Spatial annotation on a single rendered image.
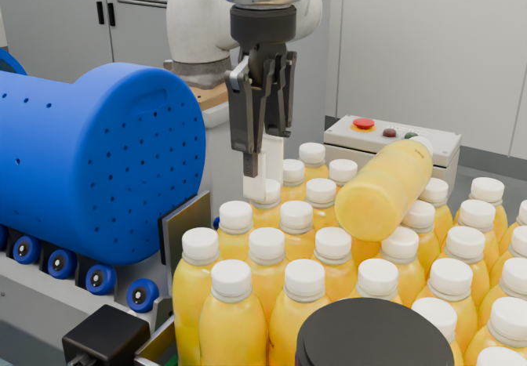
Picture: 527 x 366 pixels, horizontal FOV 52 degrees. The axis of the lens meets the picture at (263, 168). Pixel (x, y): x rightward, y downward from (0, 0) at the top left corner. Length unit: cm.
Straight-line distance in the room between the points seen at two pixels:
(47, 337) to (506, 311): 64
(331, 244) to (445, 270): 12
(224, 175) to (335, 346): 120
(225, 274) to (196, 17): 93
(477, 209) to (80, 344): 47
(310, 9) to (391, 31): 214
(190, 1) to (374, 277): 98
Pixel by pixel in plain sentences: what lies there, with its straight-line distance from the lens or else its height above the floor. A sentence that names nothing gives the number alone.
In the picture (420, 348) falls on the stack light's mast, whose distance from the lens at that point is 24.
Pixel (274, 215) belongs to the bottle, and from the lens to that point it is 70.
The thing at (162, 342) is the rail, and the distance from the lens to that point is 68.
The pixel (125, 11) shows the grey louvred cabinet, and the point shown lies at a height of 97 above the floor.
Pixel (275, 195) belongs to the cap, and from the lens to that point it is 69.
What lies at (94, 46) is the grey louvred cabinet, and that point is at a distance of 331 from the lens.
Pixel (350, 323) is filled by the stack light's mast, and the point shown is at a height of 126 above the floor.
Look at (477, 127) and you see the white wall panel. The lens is 349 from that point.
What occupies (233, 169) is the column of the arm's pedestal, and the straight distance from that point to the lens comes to 144.
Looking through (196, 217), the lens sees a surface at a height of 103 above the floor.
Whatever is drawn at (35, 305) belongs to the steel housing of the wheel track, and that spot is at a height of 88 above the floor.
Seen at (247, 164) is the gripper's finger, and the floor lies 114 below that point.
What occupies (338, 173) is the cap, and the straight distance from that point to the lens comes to 75.
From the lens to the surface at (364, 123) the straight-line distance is 91.
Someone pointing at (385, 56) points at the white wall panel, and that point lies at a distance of 359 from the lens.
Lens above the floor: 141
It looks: 25 degrees down
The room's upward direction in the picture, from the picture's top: straight up
